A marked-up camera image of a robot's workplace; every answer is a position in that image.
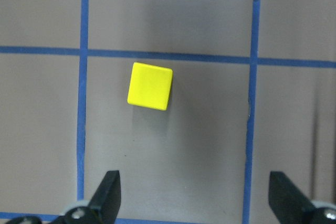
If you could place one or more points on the yellow cube block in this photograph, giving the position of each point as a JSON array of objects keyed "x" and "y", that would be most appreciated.
[{"x": 150, "y": 86}]

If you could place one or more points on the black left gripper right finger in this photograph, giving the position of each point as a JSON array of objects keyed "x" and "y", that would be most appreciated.
[{"x": 287, "y": 201}]

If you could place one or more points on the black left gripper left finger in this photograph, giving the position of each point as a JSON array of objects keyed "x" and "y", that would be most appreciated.
[{"x": 106, "y": 200}]

